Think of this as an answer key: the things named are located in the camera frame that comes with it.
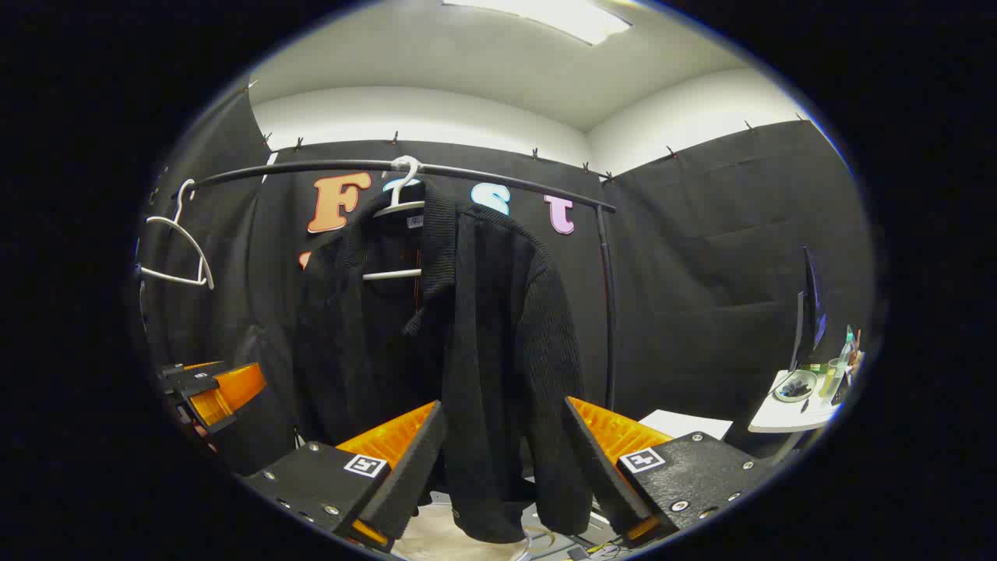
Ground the white clothes hanger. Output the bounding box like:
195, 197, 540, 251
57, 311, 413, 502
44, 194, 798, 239
362, 156, 428, 281
140, 179, 215, 291

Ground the ceiling light panel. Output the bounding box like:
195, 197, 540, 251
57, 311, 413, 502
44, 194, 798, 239
442, 0, 632, 46

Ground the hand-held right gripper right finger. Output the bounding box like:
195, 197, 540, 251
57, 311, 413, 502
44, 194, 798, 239
562, 396, 780, 546

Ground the grey bowl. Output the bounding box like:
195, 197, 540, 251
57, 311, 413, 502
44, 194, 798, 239
773, 369, 819, 403

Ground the black computer monitor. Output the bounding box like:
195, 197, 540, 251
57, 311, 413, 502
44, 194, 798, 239
788, 245, 828, 373

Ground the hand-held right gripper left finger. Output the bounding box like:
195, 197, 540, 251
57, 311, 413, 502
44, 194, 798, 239
241, 400, 449, 552

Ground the white side table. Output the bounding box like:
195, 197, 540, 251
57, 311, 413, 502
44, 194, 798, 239
748, 366, 858, 434

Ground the black backdrop cloth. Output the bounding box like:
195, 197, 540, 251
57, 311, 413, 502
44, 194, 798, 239
132, 82, 877, 468

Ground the white paper sheet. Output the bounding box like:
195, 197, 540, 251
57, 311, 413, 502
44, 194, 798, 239
639, 409, 735, 441

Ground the black clothes rack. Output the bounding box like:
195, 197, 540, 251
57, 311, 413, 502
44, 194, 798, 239
173, 159, 618, 412

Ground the black knit cardigan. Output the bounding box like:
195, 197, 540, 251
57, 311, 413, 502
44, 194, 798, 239
292, 181, 594, 545

